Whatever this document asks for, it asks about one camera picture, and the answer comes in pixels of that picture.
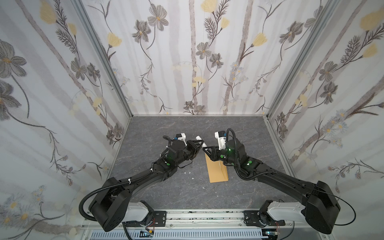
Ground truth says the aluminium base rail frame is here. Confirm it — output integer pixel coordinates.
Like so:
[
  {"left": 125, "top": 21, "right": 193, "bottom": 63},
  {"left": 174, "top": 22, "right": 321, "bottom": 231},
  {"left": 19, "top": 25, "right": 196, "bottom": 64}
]
[{"left": 80, "top": 209, "right": 334, "bottom": 240}]

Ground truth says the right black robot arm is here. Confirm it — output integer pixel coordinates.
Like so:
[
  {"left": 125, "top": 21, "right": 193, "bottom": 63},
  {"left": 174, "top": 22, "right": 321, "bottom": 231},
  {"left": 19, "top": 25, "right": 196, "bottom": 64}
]
[{"left": 203, "top": 140, "right": 341, "bottom": 235}]

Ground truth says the white glue stick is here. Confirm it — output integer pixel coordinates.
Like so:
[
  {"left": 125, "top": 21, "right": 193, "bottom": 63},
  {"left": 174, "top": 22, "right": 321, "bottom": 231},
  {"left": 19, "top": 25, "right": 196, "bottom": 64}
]
[{"left": 196, "top": 136, "right": 207, "bottom": 148}]

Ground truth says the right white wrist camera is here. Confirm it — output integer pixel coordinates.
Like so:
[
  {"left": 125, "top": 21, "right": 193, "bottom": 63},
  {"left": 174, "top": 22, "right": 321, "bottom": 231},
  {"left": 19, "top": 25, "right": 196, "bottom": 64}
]
[{"left": 215, "top": 131, "right": 227, "bottom": 150}]

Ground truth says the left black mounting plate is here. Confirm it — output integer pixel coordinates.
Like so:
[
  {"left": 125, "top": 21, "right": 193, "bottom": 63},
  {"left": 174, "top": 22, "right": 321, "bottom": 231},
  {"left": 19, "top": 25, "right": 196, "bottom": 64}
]
[{"left": 124, "top": 211, "right": 167, "bottom": 228}]

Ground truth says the white perforated cable duct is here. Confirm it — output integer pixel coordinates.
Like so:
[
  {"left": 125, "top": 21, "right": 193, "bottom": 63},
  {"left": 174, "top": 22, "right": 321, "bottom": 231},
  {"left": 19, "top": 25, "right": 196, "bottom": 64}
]
[{"left": 89, "top": 229, "right": 269, "bottom": 240}]

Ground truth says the black mounting plate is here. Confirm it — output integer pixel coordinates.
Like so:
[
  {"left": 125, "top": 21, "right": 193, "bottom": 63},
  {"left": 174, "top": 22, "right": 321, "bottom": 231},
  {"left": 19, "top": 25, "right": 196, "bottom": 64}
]
[
  {"left": 124, "top": 211, "right": 167, "bottom": 228},
  {"left": 244, "top": 211, "right": 286, "bottom": 228}
]

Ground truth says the left black corrugated cable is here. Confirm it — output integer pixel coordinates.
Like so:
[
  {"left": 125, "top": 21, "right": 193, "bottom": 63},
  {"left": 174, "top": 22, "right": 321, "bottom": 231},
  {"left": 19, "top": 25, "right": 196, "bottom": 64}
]
[{"left": 78, "top": 176, "right": 157, "bottom": 240}]

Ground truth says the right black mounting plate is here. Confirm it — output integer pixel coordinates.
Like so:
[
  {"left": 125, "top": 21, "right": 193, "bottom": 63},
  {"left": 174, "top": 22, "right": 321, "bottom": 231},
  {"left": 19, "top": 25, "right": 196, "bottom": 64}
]
[{"left": 244, "top": 211, "right": 286, "bottom": 228}]

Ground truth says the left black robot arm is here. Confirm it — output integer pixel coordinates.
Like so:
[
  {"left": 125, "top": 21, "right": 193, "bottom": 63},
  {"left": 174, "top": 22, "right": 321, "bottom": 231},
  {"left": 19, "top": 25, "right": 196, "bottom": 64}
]
[{"left": 79, "top": 136, "right": 204, "bottom": 232}]

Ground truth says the brown kraft envelope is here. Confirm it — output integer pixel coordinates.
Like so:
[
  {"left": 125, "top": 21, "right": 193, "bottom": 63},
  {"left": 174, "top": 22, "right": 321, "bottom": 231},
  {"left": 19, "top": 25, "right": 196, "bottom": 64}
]
[{"left": 205, "top": 154, "right": 229, "bottom": 183}]

